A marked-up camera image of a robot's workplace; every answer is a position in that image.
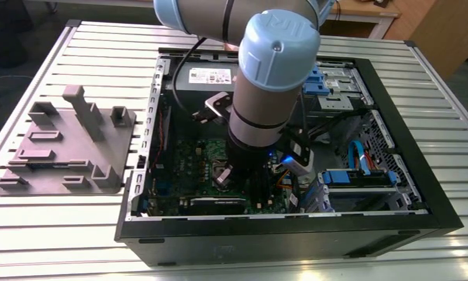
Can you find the wooden cabinet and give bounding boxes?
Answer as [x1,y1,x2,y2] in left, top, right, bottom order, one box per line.
[385,0,468,80]

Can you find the silver optical drive cage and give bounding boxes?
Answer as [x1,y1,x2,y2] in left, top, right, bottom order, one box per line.
[295,61,374,127]

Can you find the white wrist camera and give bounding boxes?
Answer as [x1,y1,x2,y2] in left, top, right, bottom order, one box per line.
[278,140,315,177]

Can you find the black open PC case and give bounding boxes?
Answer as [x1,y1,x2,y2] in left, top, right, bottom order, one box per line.
[113,46,464,267]

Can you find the grey power supply unit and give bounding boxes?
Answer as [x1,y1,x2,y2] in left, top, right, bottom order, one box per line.
[163,61,241,134]

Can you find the black cable bundle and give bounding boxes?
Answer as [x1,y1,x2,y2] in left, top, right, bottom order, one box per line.
[305,108,371,147]

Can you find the blue plastic drive latch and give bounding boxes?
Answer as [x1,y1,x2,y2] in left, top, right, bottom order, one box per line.
[301,66,333,96]

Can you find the silver disk bay cage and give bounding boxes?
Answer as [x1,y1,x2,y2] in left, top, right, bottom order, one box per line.
[314,169,424,214]

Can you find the black RAM slot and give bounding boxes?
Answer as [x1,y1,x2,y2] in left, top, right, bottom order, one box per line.
[250,174,259,208]
[254,174,265,207]
[258,174,269,207]

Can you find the grey parts rack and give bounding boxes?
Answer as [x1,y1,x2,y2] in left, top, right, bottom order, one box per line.
[0,84,138,196]

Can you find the blue data cable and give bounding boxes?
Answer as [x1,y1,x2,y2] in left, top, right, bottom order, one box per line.
[346,139,371,177]

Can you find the black graphics card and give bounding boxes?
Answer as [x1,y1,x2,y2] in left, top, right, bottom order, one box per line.
[186,196,246,217]

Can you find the hard disk in blue carrier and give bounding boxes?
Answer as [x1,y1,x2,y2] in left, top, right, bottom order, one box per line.
[319,170,398,189]

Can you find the orange wires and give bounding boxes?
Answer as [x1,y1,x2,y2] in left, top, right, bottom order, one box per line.
[274,174,299,191]

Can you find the RAM stick in rack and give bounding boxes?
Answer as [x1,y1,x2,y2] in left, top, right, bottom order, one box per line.
[26,162,73,170]

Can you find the green motherboard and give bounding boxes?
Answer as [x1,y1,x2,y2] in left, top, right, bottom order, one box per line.
[146,137,290,217]

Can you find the wooden desk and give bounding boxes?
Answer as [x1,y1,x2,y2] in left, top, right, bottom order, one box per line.
[326,0,401,40]

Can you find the metal socket cover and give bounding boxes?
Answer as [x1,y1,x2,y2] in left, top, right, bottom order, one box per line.
[211,157,234,190]

